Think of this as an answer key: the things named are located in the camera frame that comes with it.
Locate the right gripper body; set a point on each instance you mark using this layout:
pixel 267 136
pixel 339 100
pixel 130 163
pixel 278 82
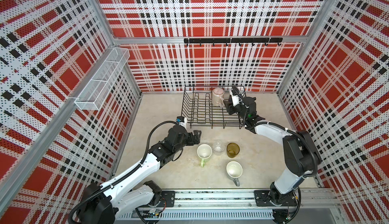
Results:
pixel 236 109

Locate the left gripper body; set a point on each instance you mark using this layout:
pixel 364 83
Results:
pixel 187 140

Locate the purple iridescent mug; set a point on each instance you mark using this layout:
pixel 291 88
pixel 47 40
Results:
pixel 218 97

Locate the light green mug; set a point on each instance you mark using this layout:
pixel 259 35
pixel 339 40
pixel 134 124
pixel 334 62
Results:
pixel 204 152

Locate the black wire dish rack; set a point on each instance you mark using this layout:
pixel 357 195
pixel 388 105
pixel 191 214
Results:
pixel 198 109

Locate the clear glass cup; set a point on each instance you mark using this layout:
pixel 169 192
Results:
pixel 218 148

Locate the amber glass cup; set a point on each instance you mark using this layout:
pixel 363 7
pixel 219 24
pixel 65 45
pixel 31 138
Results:
pixel 233 150

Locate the white grey-handled mug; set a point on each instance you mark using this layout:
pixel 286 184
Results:
pixel 234 171

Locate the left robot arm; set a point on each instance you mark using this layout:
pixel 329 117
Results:
pixel 103 203

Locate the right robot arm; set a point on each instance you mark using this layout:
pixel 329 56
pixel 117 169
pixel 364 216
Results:
pixel 301 156

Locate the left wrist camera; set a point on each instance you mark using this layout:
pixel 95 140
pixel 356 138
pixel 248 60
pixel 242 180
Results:
pixel 182 121

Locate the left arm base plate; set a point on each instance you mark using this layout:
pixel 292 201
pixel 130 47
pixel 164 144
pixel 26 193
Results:
pixel 163 199

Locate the black wall hook rail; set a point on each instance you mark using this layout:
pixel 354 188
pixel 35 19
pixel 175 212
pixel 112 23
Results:
pixel 200 41

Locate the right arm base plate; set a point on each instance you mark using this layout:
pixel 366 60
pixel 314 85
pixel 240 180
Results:
pixel 261 197

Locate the white wire wall basket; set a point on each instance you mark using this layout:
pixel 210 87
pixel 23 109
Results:
pixel 99 86

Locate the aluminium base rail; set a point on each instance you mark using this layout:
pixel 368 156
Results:
pixel 315 206

